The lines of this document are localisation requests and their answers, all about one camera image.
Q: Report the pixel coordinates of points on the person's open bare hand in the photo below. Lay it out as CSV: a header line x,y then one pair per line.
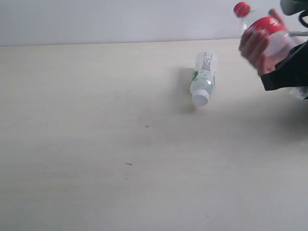
x,y
265,39

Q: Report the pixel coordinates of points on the clear cola bottle red label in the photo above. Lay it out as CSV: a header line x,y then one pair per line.
x,y
281,60

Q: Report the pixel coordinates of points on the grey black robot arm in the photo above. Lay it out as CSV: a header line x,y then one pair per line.
x,y
290,7

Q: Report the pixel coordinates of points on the small white-capped clear bottle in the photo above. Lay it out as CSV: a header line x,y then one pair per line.
x,y
203,81

